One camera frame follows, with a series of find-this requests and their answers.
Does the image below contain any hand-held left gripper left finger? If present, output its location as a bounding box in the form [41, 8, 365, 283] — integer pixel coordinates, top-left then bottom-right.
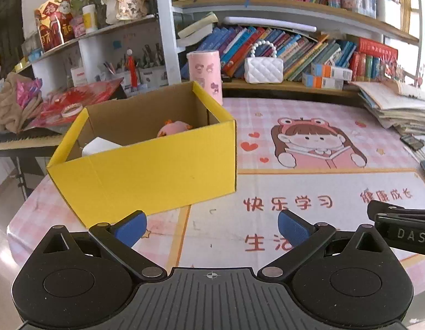
[41, 210, 166, 282]

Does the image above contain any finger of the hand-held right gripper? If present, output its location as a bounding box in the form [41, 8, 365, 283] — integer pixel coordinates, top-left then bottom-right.
[374, 214, 393, 230]
[368, 200, 425, 221]

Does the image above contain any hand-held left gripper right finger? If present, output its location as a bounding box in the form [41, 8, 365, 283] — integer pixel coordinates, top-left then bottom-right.
[258, 209, 386, 282]

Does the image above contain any yellow cardboard box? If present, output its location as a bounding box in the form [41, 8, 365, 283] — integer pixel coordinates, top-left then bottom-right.
[46, 81, 238, 228]

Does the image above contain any white charger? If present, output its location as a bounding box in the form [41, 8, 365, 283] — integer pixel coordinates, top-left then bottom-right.
[82, 137, 124, 157]

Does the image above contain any pink duck plush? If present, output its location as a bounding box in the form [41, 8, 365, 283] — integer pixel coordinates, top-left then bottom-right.
[157, 120, 193, 139]

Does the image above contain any pink checked printed tablecloth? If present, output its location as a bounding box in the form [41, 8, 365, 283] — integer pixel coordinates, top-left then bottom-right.
[6, 96, 425, 303]

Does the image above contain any black smartphone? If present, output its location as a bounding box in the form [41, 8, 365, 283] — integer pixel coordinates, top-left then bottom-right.
[401, 135, 424, 151]

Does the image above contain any stack of open books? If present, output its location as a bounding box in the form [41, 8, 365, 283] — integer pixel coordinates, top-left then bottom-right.
[353, 79, 425, 138]

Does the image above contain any black keyboard stand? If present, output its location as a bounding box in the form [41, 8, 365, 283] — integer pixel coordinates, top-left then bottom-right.
[13, 156, 36, 200]

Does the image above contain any tape roll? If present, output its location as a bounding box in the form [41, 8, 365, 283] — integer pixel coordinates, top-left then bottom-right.
[60, 103, 84, 117]

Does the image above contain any colourful paper flower card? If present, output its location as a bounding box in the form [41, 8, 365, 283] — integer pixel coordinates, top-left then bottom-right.
[380, 57, 425, 86]

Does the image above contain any black electronic keyboard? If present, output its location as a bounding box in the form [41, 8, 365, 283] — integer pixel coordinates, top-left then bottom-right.
[0, 129, 67, 152]

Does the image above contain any red paper decoration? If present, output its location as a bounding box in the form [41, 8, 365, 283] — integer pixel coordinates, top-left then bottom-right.
[27, 77, 125, 129]

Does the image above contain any red upright dictionary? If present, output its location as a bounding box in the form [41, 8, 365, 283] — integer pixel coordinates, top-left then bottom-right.
[350, 51, 362, 79]

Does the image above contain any white desk organizer with pens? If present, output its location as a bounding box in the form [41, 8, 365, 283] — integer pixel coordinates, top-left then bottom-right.
[102, 45, 170, 92]

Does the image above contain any red tassel ornament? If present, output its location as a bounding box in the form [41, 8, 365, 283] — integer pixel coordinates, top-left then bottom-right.
[126, 49, 137, 88]

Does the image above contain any white quilted handbag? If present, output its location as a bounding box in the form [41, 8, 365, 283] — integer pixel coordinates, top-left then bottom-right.
[244, 39, 283, 84]

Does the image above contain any red thick dictionary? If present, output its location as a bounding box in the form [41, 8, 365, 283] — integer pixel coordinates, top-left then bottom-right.
[357, 37, 398, 61]

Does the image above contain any pink shiny wrapping paper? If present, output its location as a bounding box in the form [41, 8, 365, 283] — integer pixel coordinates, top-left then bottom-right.
[15, 77, 45, 117]

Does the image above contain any pink printed tin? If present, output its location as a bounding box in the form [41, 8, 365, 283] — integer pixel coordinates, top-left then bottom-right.
[187, 50, 223, 105]

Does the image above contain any beige cloth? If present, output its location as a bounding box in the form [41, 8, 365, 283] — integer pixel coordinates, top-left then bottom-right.
[0, 72, 38, 133]

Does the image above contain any row of colourful books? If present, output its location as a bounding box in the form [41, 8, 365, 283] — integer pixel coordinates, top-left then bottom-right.
[181, 26, 357, 82]

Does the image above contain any white storage tub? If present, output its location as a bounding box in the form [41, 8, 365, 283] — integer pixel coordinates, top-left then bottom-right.
[375, 0, 402, 23]

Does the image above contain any white flat board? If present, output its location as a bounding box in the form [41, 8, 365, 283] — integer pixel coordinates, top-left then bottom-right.
[223, 16, 318, 32]

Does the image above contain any white bookshelf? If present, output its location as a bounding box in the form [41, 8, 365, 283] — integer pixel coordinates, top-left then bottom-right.
[20, 0, 422, 100]

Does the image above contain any cream-paged thick book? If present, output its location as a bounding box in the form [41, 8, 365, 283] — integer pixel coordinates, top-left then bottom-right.
[177, 12, 218, 47]

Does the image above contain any white cup yellow label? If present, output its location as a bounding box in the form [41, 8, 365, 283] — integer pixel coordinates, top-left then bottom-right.
[82, 4, 98, 30]

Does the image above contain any red couple figure decoration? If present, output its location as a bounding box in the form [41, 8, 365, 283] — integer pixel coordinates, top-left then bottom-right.
[34, 0, 76, 47]

